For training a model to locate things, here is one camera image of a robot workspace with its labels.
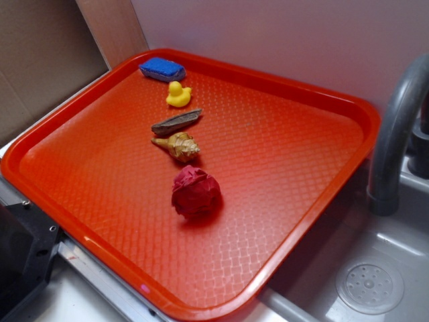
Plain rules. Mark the brown wood chip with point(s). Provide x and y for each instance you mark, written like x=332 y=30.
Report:
x=176 y=122

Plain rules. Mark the orange plastic tray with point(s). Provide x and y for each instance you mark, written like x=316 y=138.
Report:
x=279 y=149

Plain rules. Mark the tan conch seashell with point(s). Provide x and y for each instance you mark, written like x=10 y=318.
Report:
x=181 y=146

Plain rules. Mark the crumpled red paper ball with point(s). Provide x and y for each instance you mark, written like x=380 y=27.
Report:
x=194 y=192

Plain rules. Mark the yellow rubber duck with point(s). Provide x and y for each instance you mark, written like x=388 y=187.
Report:
x=178 y=96

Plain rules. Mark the blue sponge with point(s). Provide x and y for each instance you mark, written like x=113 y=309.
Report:
x=162 y=70

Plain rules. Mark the grey toy faucet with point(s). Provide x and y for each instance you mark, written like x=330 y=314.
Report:
x=408 y=102

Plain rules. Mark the grey toy sink basin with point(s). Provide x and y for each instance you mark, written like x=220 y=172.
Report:
x=355 y=266

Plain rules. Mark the brown cardboard panel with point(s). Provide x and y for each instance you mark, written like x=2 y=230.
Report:
x=52 y=49

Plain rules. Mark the black faucet knob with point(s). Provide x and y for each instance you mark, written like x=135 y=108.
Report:
x=418 y=162

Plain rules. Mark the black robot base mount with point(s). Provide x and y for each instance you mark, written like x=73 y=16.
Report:
x=29 y=242

